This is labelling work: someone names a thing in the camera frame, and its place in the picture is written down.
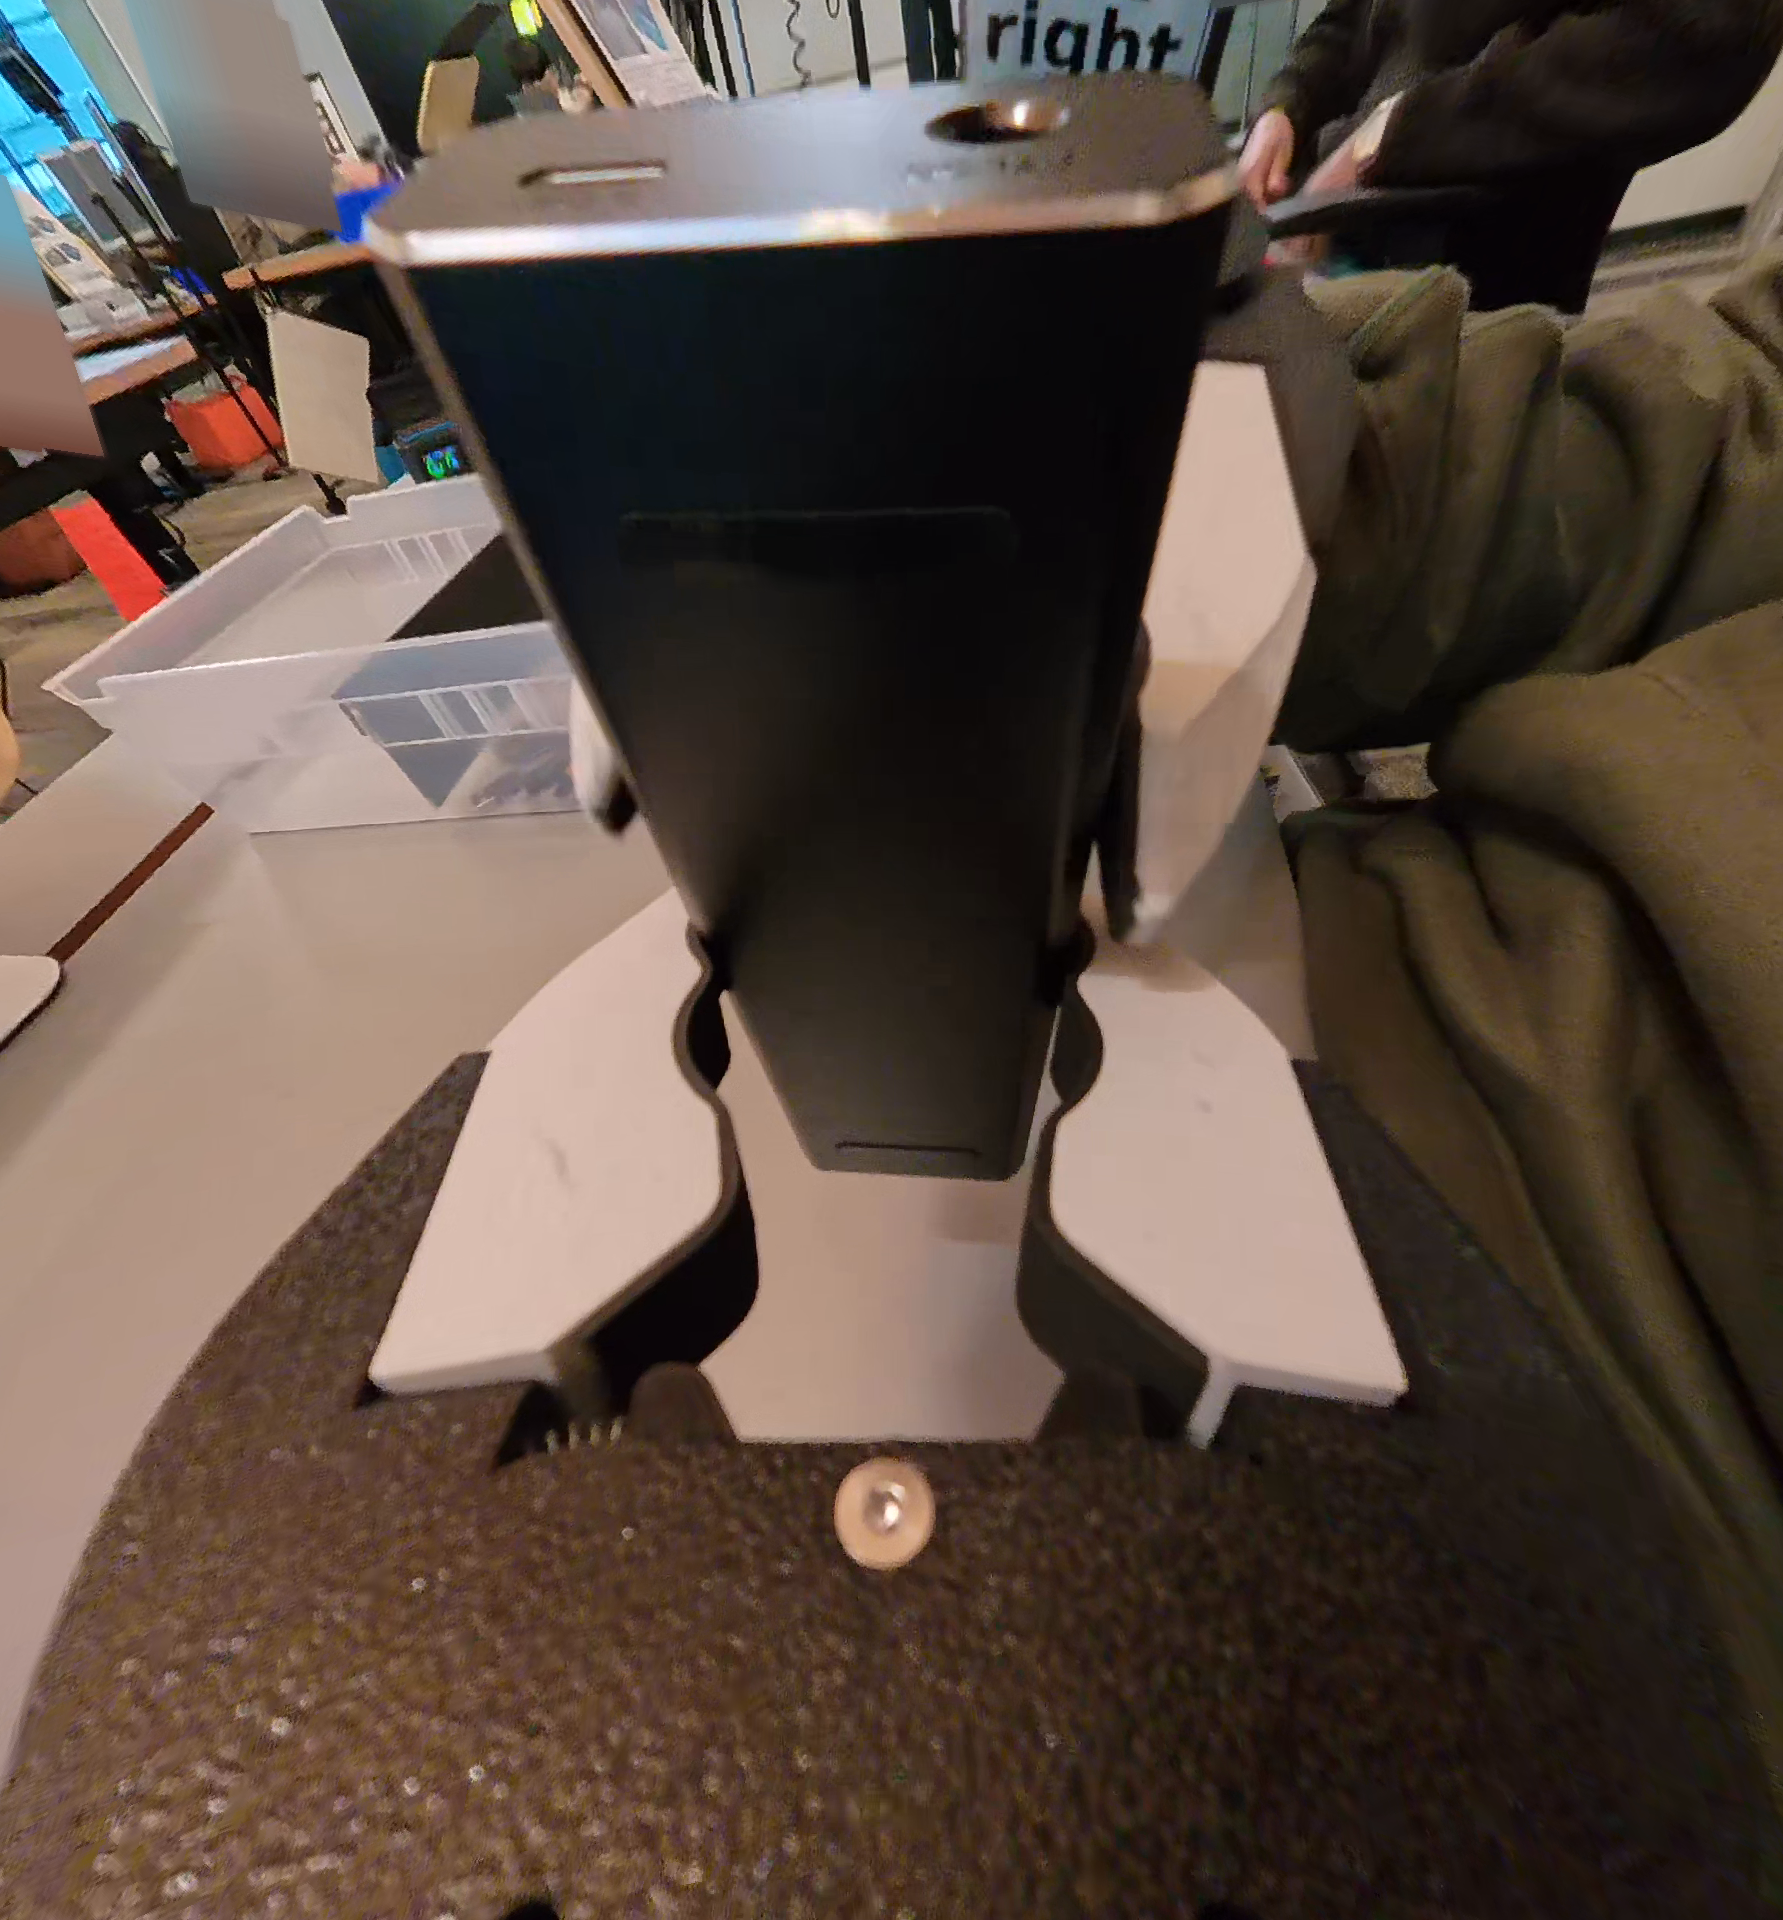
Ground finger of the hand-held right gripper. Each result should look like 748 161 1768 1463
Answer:
1095 360 1320 946
567 684 639 837

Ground black usb hub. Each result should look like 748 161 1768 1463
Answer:
366 71 1246 1179

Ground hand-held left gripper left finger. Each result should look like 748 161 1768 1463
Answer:
366 906 761 1412

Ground orange crate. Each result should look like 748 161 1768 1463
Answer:
170 381 285 468

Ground clear plastic bin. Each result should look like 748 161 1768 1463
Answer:
43 478 594 833

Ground person's right forearm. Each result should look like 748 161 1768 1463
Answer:
1275 260 1783 753

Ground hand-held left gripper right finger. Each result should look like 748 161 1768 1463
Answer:
1018 921 1412 1448

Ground orange traffic cone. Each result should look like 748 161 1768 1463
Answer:
53 502 173 623

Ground grey card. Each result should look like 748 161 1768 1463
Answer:
264 306 376 483

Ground grey desk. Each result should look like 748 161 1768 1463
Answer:
0 722 218 961
0 749 1320 1890

